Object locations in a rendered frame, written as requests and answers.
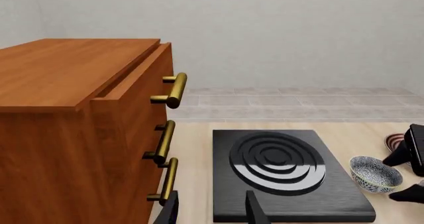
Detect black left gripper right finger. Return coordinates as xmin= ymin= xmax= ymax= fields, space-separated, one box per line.
xmin=245 ymin=190 xmax=273 ymax=224

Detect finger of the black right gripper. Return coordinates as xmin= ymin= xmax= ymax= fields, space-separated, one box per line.
xmin=388 ymin=180 xmax=424 ymax=205
xmin=382 ymin=139 xmax=413 ymax=168

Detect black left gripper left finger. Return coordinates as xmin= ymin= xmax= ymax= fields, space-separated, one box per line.
xmin=154 ymin=190 xmax=180 ymax=224

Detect plate with red rings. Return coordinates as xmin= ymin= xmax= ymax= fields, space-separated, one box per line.
xmin=384 ymin=132 xmax=406 ymax=152

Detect black white patterned bowl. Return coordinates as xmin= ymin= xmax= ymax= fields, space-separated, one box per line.
xmin=349 ymin=154 xmax=404 ymax=195

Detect flat black stove plate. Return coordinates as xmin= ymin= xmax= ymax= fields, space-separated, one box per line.
xmin=211 ymin=129 xmax=377 ymax=224

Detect wooden cabinet drawer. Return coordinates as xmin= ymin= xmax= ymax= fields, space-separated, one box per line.
xmin=99 ymin=162 xmax=168 ymax=224
xmin=89 ymin=42 xmax=174 ymax=122
xmin=99 ymin=117 xmax=172 ymax=166

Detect wooden cabinet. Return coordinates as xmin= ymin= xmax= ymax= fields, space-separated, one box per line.
xmin=0 ymin=37 xmax=176 ymax=224

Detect brass drawer handle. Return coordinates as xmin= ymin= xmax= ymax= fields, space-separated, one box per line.
xmin=142 ymin=119 xmax=177 ymax=165
xmin=149 ymin=72 xmax=188 ymax=110
xmin=146 ymin=156 xmax=180 ymax=206

